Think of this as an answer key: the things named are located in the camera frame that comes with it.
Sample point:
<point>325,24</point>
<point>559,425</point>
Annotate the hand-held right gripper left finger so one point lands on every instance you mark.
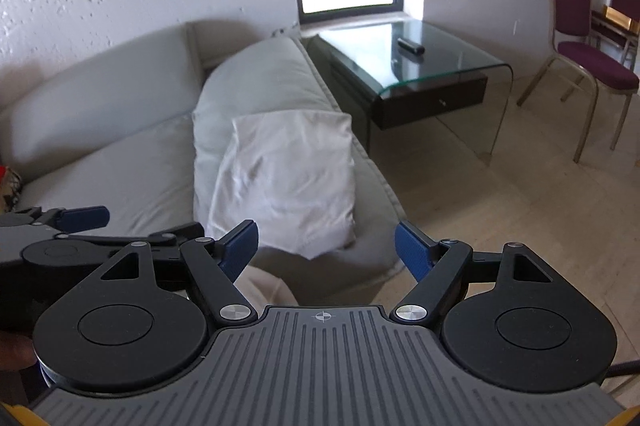
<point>240,246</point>

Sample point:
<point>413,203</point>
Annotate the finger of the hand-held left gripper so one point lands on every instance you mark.
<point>170,236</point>
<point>82,217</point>

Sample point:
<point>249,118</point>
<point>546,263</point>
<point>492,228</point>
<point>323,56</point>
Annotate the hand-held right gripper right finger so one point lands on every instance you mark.
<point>412,248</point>

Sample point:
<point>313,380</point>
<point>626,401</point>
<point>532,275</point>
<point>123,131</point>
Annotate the white t-shirt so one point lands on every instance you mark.
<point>285,176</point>

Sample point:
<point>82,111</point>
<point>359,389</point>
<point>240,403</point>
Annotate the person's right leg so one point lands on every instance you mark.
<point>265,288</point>

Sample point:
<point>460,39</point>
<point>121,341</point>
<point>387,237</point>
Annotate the black and white patterned garment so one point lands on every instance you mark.
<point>11,193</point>

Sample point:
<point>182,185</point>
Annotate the grey sofa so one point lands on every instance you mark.
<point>100,106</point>

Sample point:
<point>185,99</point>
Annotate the black drawer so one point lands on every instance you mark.
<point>425,98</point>

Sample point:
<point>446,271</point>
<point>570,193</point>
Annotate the light grey pillow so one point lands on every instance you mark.
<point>250,76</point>

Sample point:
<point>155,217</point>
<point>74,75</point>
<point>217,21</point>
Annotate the glass side table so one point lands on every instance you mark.
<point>440,56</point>

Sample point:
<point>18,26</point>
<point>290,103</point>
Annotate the black remote control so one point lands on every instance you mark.
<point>410,46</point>

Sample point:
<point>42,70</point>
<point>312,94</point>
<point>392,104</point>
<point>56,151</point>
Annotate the gold rectangular box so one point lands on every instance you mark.
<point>615,17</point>

